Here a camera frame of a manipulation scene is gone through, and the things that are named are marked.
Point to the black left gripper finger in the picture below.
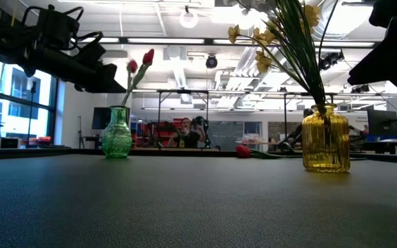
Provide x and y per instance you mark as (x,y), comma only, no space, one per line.
(102,81)

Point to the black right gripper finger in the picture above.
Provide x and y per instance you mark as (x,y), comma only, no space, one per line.
(395,58)

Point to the red artificial tulip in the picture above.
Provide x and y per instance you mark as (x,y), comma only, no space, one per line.
(148,56)
(132,65)
(243,151)

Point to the yellow flower bunch grassy leaves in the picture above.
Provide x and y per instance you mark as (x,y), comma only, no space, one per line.
(298,51)

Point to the yellow ribbed glass vase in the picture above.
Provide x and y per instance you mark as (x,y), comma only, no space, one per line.
(326,141)

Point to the green glass vase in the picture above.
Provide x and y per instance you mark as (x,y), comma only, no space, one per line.
(116,137)

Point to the black pole stand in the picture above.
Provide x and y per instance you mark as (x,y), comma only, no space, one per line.
(33,87)

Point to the black track spotlights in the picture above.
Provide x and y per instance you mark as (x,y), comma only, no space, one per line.
(360,89)
(331,60)

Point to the large window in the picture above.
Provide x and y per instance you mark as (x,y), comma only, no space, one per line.
(22,103)

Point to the small tripod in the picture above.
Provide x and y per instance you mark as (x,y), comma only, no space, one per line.
(80,132)

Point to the black desk monitor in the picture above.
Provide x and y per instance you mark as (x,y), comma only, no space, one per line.
(381,122)

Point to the orange box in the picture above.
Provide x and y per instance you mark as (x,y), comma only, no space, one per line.
(43,139)

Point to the long bar with light strips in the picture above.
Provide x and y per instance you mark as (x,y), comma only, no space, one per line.
(165,40)

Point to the red storage bins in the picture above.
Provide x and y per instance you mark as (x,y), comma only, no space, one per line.
(164,132)

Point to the person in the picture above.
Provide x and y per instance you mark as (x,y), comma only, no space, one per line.
(186,136)
(296,132)

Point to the round white ceiling lamp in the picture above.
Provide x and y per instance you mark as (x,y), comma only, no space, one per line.
(188,19)

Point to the wooden background table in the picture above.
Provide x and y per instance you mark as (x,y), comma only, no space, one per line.
(257,143)

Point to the black wall monitor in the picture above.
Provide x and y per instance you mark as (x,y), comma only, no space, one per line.
(100,118)

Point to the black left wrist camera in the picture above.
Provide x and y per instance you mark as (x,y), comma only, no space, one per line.
(57,27)

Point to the black overhead rail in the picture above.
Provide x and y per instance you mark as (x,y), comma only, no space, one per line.
(357,3)

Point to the black dome ceiling camera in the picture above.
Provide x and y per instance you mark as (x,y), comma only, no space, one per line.
(211,62)

